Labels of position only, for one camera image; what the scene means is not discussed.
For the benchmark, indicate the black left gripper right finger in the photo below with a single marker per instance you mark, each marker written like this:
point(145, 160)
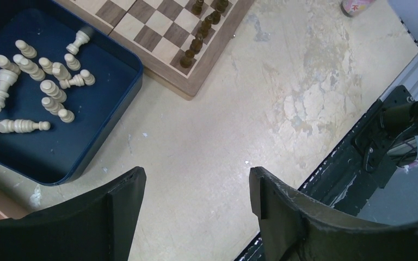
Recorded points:
point(294, 226)

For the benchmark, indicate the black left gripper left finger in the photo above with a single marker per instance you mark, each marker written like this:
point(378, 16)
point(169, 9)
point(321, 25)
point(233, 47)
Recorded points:
point(96, 225)

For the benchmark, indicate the dark wooden rook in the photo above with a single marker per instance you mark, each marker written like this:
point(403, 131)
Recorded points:
point(187, 59)

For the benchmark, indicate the dark wooden chess piece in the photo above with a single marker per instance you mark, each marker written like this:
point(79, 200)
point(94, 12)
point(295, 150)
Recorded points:
point(216, 16)

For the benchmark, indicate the wooden chess board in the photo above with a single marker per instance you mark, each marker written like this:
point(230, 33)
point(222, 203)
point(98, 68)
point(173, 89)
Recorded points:
point(159, 33)

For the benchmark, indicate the light wooden pawn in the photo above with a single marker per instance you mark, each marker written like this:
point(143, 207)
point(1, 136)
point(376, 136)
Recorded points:
point(66, 116)

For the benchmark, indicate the light wooden king piece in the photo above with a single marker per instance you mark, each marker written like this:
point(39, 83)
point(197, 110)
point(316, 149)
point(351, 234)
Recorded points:
point(23, 126)

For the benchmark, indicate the dark blue square tray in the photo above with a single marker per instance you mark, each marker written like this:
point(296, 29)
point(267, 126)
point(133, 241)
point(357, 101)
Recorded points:
point(62, 153)

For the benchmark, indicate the light wooden queen piece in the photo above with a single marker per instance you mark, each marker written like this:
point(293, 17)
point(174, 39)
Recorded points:
point(7, 79)

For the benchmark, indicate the pink marker pen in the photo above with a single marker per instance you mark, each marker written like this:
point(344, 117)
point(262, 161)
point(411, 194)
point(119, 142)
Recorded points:
point(352, 8)

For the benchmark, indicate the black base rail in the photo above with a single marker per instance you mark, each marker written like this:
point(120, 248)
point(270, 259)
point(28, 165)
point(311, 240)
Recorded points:
point(367, 157)

